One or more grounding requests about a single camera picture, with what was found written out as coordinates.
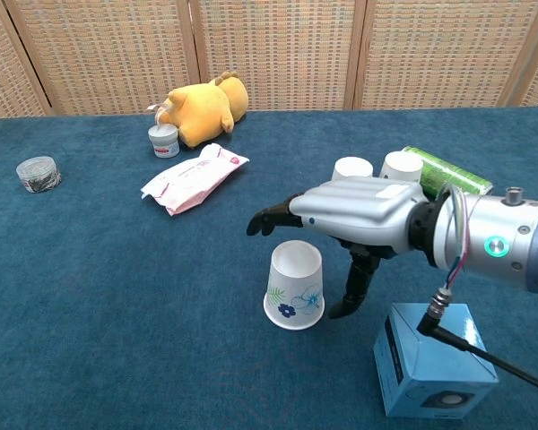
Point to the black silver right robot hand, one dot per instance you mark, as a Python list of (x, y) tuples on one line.
[(354, 210)]

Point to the white floral paper cup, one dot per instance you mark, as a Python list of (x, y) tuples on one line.
[(352, 169), (294, 277), (401, 168)]

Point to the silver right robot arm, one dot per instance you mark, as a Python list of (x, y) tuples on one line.
[(520, 251)]

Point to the green drink can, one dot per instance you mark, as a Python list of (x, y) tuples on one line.
[(457, 177)]

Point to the pink white wet wipes pack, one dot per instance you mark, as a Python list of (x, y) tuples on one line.
[(193, 181)]

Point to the light blue cardboard box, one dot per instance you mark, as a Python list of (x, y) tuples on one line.
[(435, 363)]

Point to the yellow plush toy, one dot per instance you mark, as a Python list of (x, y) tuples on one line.
[(202, 109)]

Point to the white jar with red label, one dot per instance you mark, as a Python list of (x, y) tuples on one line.
[(163, 144)]

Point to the blue carpet table cover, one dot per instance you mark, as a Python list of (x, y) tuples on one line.
[(116, 291)]

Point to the clear round plastic container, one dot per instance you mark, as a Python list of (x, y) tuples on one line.
[(38, 175)]

